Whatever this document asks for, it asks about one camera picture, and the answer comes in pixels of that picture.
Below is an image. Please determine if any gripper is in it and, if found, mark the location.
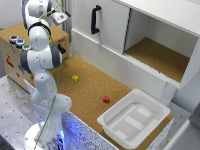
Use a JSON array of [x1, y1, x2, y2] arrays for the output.
[[52, 10, 72, 26]]

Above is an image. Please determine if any green button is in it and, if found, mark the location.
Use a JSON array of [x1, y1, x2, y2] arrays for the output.
[[21, 43, 33, 52]]

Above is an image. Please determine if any blue button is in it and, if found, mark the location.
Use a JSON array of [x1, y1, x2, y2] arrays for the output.
[[15, 38, 26, 49]]

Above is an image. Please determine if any red button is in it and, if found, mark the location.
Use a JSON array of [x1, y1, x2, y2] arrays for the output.
[[8, 34, 19, 45]]

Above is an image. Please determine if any white sliding door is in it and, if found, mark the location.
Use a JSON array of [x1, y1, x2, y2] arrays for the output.
[[72, 0, 131, 56]]

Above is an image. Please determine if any wooden drawer box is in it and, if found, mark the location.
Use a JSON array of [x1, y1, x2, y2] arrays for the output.
[[0, 21, 71, 92]]

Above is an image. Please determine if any yellow block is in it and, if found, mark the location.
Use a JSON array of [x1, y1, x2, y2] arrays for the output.
[[71, 75, 80, 83]]

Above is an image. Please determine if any pink block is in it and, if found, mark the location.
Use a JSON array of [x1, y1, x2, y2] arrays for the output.
[[102, 95, 111, 104]]

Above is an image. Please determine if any white cabinet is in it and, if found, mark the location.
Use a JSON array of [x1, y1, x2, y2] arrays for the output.
[[69, 0, 200, 107]]

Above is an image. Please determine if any white plastic box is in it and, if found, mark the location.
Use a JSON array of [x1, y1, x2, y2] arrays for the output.
[[96, 88, 171, 150]]

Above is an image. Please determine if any black drawer handle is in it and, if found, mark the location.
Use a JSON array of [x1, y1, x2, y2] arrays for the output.
[[57, 43, 67, 55]]

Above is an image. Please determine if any black door handle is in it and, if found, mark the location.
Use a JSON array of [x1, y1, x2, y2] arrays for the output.
[[90, 4, 102, 35]]

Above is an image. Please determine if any green cable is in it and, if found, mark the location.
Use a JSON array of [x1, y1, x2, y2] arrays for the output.
[[33, 0, 64, 150]]

